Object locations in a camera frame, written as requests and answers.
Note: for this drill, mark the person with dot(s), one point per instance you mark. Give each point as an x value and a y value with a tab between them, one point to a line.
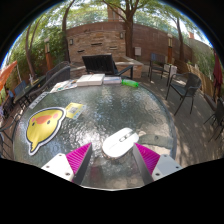
8	94

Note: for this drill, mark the wooden lamp post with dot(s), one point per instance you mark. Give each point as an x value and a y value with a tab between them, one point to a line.
48	55
170	48

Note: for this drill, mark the grey wall box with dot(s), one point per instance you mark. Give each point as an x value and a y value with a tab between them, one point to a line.
137	51

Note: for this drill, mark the black wicker chair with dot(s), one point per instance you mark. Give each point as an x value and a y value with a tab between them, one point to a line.
55	67
55	78

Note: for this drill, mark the black mesh patio chair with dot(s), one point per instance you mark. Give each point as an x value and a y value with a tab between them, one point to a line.
6	133
218	115
193	83

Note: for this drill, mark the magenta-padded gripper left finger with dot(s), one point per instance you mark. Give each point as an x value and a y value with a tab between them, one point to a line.
61	165

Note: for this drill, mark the yellow card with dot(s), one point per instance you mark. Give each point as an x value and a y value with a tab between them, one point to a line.
74	110

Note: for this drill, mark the red umbrella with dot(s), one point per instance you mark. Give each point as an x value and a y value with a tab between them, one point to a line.
217	73

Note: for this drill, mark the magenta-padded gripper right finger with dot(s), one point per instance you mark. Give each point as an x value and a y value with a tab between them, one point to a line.
163	165

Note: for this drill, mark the white computer mouse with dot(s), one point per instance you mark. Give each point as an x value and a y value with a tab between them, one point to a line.
119	142

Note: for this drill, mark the green bottle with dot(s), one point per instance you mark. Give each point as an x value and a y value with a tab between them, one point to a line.
130	83

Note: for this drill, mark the black slatted lounge chair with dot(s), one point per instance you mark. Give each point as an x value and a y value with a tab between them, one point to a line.
98	64

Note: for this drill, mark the dark metal patio chair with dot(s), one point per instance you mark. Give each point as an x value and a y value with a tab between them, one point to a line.
157	60

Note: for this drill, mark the blue chair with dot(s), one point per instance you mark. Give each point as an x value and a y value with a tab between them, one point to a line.
20	88

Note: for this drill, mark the colourful magazine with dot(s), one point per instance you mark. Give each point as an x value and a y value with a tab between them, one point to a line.
63	86

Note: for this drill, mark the dark glass patio table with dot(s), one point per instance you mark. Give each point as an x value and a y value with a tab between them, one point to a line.
31	86

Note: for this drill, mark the small white-blue book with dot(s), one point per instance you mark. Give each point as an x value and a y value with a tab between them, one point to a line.
112	80

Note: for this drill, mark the orange umbrella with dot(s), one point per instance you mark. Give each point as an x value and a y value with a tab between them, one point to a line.
6	72

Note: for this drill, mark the yellow bird-shaped mouse pad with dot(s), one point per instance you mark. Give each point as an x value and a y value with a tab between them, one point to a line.
41	128

